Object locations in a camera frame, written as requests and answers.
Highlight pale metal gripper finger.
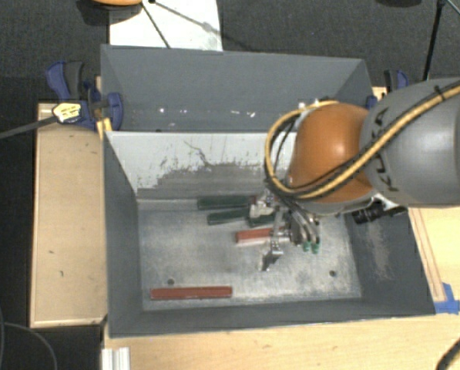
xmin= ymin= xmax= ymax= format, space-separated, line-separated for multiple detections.
xmin=248 ymin=200 xmax=274 ymax=220
xmin=260 ymin=240 xmax=286 ymax=273

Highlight red-brown flat block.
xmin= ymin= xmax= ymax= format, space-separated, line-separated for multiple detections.
xmin=149 ymin=285 xmax=234 ymax=301
xmin=234 ymin=227 xmax=277 ymax=247

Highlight dark green flat block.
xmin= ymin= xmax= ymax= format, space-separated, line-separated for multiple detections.
xmin=206 ymin=206 xmax=254 ymax=227

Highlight grey metal bin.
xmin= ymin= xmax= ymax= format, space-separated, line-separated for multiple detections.
xmin=99 ymin=43 xmax=437 ymax=339

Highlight pale wood board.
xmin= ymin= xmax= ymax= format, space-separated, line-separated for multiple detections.
xmin=29 ymin=102 xmax=109 ymax=329

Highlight black cylinder on white bracket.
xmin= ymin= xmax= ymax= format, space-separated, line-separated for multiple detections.
xmin=351 ymin=194 xmax=408 ymax=225

